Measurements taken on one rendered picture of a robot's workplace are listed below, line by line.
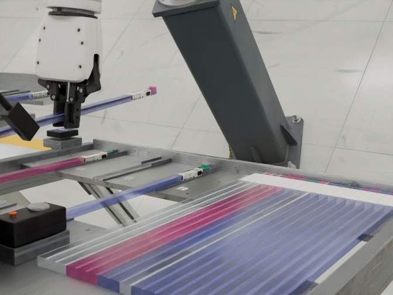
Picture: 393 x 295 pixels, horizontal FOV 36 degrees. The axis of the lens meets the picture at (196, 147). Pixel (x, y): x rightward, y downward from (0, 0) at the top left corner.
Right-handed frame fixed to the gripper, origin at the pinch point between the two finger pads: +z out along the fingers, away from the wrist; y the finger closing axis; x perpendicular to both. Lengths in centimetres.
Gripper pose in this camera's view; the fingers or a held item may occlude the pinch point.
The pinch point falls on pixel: (66, 114)
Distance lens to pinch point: 96.2
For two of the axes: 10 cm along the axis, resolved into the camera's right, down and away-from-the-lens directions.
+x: 4.7, -0.6, 8.8
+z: -0.9, 9.9, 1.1
